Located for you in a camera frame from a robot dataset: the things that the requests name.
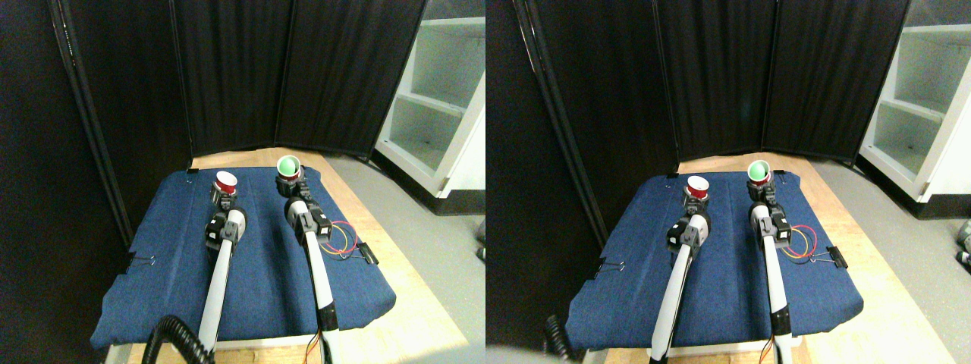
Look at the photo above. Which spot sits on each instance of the white shelf unit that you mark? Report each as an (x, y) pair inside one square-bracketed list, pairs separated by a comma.
[(470, 159), (952, 167)]

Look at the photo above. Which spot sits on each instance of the small grey object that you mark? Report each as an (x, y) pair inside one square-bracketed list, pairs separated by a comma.
[(965, 243)]

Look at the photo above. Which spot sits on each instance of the dark blue cloth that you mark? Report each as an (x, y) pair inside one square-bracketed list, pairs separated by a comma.
[(607, 303), (144, 296)]

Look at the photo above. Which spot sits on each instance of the green ball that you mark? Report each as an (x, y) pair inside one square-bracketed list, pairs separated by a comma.
[(758, 170), (287, 165)]

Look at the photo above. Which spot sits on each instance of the red cup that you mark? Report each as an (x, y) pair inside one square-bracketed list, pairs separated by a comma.
[(697, 196), (759, 183), (226, 190), (288, 180)]

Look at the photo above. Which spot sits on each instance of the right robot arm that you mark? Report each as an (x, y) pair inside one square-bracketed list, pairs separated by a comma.
[(315, 265), (774, 273)]

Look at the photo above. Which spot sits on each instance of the black curtain stand pole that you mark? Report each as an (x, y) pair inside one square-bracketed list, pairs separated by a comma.
[(557, 114), (182, 83), (284, 76), (89, 114), (667, 83)]

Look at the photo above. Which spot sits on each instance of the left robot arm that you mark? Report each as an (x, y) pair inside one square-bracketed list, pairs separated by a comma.
[(216, 303), (676, 303)]

